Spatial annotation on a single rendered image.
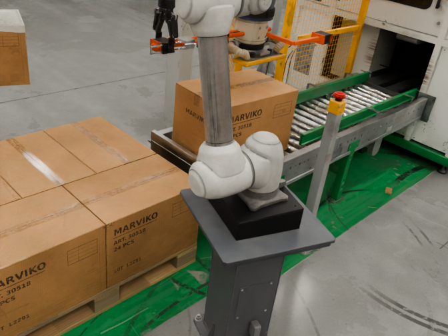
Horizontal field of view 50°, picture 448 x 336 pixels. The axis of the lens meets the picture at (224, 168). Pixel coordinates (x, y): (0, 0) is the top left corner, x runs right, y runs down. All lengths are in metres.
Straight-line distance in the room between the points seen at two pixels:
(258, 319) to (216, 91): 1.14
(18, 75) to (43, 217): 1.43
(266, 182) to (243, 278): 0.46
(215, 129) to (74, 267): 0.99
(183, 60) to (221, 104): 2.11
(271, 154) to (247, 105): 0.83
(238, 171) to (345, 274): 1.48
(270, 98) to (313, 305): 1.16
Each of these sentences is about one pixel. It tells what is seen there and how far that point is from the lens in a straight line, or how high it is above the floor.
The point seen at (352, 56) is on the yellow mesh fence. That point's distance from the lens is 4.59.
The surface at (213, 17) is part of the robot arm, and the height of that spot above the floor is 1.56.
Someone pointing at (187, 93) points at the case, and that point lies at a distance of 2.66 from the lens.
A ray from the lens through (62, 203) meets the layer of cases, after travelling 2.39.
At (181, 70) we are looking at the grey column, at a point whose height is 0.68.
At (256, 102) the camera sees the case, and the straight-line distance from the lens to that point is 2.62.
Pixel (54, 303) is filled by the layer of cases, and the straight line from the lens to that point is 2.36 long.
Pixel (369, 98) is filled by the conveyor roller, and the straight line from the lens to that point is 4.24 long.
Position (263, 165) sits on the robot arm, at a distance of 1.78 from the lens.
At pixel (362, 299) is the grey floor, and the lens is 2.92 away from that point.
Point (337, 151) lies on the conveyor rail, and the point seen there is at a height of 0.49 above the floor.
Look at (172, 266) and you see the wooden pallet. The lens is 2.81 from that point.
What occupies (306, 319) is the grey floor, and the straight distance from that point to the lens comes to 2.69.
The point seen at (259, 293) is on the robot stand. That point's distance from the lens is 2.18.
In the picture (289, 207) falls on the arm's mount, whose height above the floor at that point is 0.85.
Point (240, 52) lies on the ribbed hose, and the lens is 2.49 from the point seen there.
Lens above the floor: 1.91
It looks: 30 degrees down
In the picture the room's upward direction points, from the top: 7 degrees clockwise
